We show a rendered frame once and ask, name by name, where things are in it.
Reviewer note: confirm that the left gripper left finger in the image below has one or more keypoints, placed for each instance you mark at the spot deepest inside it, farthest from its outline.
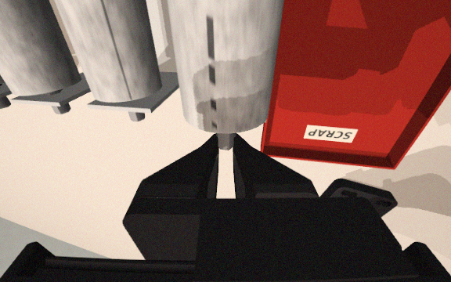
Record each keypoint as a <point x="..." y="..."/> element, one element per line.
<point x="188" y="176"/>

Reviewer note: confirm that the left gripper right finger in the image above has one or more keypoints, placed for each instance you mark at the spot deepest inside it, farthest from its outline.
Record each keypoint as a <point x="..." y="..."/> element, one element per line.
<point x="264" y="177"/>

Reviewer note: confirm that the red scrap tray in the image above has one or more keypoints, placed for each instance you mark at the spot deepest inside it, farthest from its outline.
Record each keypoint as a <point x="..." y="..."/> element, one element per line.
<point x="357" y="81"/>

